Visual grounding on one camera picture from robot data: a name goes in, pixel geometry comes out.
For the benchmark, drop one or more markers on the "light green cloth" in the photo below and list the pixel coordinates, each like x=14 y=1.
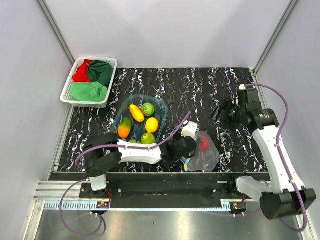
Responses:
x=88 y=91

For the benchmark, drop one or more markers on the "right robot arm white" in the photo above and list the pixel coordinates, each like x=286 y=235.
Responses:
x=287 y=195

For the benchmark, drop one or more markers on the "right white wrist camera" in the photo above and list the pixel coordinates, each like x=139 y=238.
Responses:
x=242 y=87

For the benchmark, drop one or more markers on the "white plastic basket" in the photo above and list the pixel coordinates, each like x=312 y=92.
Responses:
x=66 y=96

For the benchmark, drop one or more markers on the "black marble pattern mat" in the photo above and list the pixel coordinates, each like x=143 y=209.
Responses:
x=185 y=90

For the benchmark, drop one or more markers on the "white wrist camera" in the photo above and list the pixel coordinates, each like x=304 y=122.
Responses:
x=189 y=130
x=242 y=87

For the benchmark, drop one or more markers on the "yellow orange fake mango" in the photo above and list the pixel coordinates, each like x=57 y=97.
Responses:
x=136 y=113

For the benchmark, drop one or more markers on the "yellow fake lemon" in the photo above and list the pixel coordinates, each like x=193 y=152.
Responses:
x=151 y=125

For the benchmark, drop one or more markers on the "green fake apple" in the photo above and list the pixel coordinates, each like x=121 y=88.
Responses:
x=134 y=141

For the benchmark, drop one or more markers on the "green fake pear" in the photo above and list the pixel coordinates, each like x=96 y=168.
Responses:
x=148 y=138

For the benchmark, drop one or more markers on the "green fake vegetable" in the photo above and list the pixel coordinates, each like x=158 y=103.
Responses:
x=148 y=109

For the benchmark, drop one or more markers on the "red fake pepper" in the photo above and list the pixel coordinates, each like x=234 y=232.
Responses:
x=205 y=143

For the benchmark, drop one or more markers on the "red cloth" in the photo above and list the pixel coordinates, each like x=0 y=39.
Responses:
x=81 y=74

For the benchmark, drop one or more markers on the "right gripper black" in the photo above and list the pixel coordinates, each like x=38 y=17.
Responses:
x=225 y=103

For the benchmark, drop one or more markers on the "dark green cloth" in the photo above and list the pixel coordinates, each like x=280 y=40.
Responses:
x=100 y=71

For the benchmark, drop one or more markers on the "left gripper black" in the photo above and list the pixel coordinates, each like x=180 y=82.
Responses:
x=177 y=138

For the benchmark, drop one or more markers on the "green orange fake mango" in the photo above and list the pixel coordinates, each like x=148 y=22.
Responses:
x=124 y=129

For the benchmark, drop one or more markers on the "clear zip top bag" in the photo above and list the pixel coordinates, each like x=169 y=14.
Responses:
x=202 y=161

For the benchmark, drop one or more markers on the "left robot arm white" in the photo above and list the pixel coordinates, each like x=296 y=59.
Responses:
x=102 y=155

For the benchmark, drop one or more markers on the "blue translucent plastic tub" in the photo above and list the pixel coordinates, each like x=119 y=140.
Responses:
x=138 y=128

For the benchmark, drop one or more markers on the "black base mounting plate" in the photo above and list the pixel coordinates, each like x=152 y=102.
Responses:
x=165 y=190

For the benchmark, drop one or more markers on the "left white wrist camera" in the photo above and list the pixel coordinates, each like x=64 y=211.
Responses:
x=189 y=130

